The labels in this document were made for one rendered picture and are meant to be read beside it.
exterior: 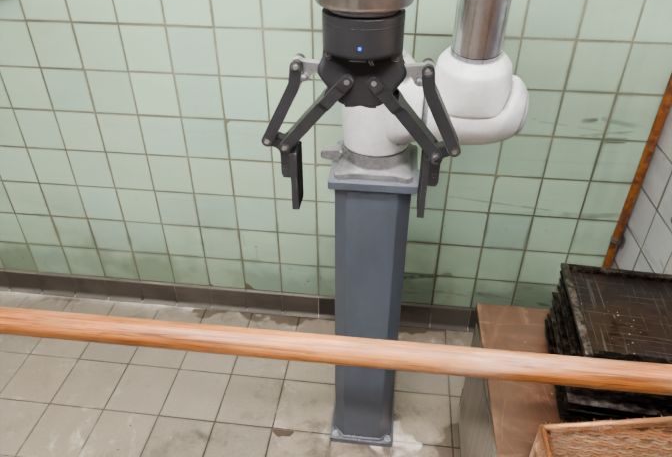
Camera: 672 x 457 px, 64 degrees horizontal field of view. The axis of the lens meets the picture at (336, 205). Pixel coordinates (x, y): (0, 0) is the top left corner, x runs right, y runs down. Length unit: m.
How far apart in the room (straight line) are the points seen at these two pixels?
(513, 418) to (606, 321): 0.29
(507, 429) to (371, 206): 0.57
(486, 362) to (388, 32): 0.34
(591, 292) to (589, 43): 0.76
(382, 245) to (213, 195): 0.89
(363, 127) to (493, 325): 0.66
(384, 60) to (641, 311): 0.97
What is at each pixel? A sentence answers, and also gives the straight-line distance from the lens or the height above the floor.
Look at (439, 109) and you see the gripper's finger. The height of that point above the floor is 1.43.
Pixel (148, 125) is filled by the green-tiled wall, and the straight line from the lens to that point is 2.00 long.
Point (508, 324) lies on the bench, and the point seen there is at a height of 0.58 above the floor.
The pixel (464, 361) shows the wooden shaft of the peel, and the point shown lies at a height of 1.20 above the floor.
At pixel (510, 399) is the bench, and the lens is 1.38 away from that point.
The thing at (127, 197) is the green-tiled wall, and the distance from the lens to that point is 2.20.
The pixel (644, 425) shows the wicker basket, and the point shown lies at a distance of 1.19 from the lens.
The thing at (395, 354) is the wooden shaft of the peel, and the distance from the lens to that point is 0.58.
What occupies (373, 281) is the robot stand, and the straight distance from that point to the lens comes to 1.41.
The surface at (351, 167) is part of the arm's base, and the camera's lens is 1.25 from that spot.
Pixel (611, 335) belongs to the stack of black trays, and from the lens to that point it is 1.27.
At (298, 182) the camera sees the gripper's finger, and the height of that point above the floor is 1.34.
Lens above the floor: 1.64
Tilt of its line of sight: 34 degrees down
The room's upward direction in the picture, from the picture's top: straight up
